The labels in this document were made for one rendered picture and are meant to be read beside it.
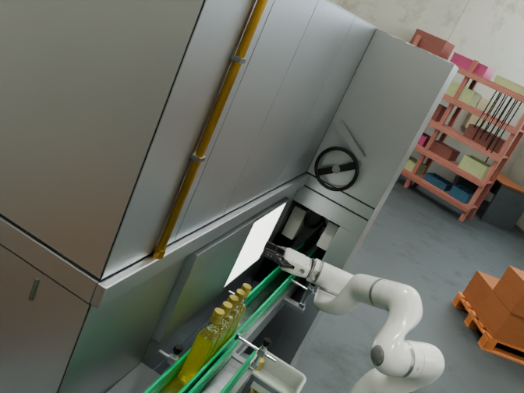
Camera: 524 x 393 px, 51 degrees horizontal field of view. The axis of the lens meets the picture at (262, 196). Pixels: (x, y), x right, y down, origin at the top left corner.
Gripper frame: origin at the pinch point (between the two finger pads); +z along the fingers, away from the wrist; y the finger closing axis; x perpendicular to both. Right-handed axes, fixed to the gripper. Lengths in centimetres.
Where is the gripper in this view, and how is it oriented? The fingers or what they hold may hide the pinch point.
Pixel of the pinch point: (269, 249)
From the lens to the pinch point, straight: 190.3
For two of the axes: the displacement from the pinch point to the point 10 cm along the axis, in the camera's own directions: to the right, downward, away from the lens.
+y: 1.1, -3.1, 9.4
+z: -9.1, -4.1, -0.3
